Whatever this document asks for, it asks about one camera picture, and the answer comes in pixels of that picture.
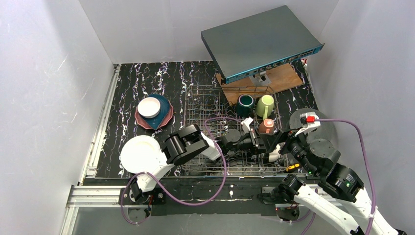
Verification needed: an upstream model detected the pink mug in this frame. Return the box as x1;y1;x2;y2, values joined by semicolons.
258;118;275;134

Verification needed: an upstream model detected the dark green mug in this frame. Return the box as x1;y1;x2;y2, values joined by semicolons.
235;94;254;118

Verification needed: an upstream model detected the light green mug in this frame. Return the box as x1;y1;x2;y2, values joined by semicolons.
255;94;275;120

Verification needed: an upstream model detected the patterned white bowl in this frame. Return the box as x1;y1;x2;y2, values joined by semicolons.
137;97;161;118

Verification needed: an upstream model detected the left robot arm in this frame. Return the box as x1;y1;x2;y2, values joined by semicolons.
120;124;272;203

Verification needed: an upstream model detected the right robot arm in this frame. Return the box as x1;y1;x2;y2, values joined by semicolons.
261;130;405;235

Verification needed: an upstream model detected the yellow black screwdriver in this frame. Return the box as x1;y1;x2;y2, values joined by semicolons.
284;164;300;173

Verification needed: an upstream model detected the grey filament spool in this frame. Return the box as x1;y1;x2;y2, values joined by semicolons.
285;108;336;143

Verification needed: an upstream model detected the wooden board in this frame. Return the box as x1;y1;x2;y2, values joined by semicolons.
220;64;304;105

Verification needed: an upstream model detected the dark blue plate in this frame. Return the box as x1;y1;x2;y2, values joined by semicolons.
141;94;171;130

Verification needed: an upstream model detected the white plate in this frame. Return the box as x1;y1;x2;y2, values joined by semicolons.
120;135;161;174

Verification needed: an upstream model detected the maroon plate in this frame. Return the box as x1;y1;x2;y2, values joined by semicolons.
135;104;174;130

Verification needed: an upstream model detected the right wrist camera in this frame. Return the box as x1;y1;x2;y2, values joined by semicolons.
295;112;321;137

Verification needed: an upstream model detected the grey wire dish rack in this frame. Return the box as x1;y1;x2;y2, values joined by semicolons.
184;85;292;177

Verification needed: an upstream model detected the metal switch stand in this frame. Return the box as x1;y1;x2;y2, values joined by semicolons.
249;71;272;86

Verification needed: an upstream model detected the grey network switch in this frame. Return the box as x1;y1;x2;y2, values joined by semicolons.
201;5;324;84

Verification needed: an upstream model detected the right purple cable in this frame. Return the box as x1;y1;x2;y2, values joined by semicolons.
300;118;377;235

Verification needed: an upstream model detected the aluminium frame rail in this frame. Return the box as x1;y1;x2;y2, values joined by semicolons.
60;64;121;235

